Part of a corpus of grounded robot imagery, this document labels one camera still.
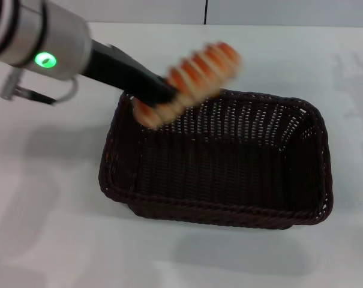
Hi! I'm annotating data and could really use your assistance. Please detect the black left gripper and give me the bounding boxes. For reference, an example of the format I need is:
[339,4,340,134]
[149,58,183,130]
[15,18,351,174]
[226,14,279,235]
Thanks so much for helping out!
[79,38,178,109]

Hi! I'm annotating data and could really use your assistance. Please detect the ridged orange bread loaf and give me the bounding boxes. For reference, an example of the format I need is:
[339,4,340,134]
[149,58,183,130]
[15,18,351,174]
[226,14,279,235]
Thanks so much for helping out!
[131,41,242,130]

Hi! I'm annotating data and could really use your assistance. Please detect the black wicker basket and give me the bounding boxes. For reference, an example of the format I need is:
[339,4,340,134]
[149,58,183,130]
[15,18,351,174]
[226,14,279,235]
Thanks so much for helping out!
[98,88,334,230]

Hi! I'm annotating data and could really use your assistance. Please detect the left arm cable with connector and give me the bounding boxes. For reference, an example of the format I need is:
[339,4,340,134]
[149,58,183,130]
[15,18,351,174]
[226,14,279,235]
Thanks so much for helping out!
[0,68,79,106]

